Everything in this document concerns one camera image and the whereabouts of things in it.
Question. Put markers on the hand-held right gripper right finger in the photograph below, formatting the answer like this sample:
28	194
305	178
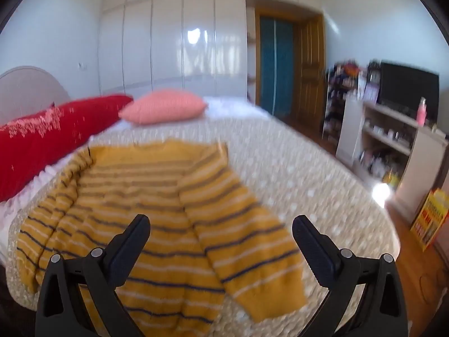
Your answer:
315	252

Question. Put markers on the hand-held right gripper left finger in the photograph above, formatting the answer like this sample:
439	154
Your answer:
130	252

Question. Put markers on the yellow striped knit sweater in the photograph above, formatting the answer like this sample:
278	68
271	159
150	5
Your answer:
158	189

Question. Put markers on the cluttered clothes rack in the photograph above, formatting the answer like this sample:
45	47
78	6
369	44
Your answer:
336	101

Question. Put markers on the beige dotted quilted blanket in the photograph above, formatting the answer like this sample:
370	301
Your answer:
298	168

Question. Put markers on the yellow bottle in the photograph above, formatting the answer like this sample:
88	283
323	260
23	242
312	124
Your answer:
392	179

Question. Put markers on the yellow printed box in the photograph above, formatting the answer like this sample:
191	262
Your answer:
429	221

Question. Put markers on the white shelf cabinet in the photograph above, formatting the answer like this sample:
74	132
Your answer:
350	130

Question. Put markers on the red embroidered pillow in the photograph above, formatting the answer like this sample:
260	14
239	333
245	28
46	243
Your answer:
35	140

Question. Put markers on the pink knit pillow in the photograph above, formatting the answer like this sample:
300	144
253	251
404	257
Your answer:
165	107

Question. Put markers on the white bed sheet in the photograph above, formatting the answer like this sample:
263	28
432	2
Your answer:
235	107

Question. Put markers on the purple square clock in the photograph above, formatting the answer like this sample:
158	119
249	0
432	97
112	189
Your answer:
370	92

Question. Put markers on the pink bottle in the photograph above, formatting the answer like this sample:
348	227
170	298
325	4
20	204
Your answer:
421	114

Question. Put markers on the wooden door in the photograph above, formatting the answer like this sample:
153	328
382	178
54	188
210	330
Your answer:
310	70

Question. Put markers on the dark round clock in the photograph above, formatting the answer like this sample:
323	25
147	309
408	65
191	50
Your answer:
374	74

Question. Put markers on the teal curtain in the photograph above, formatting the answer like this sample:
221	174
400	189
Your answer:
276	66

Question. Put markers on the black television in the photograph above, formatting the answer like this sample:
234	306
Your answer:
408	84

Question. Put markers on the pale padded headboard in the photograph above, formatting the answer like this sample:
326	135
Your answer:
28	87

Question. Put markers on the white glossy wardrobe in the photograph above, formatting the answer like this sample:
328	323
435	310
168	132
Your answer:
165	42

